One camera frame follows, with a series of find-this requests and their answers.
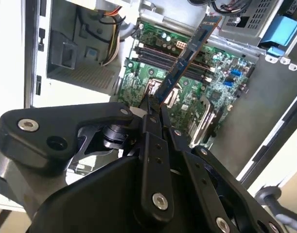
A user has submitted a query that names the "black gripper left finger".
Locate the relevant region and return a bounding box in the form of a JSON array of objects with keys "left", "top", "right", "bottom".
[{"left": 0, "top": 93, "right": 175, "bottom": 223}]

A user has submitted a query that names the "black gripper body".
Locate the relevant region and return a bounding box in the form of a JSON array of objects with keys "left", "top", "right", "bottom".
[{"left": 29, "top": 154, "right": 212, "bottom": 233}]

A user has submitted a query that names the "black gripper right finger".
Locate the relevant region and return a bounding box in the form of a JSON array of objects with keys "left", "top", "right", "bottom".
[{"left": 159, "top": 104, "right": 285, "bottom": 233}]

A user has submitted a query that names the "green RAM stick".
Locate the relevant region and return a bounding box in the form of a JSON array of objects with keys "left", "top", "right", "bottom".
[{"left": 155, "top": 15, "right": 223, "bottom": 105}]

